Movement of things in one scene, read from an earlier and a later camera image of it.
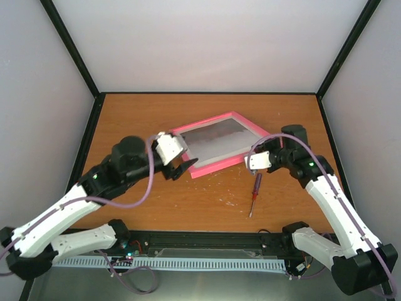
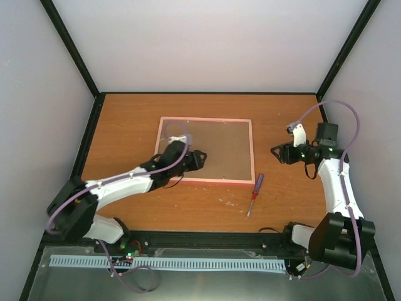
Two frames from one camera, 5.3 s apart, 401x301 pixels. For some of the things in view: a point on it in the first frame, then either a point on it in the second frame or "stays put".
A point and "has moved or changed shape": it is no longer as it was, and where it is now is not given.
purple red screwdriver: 256,190 stays put
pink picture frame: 228,158 has moved or changed shape
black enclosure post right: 353,35 stays put
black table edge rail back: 208,93 stays put
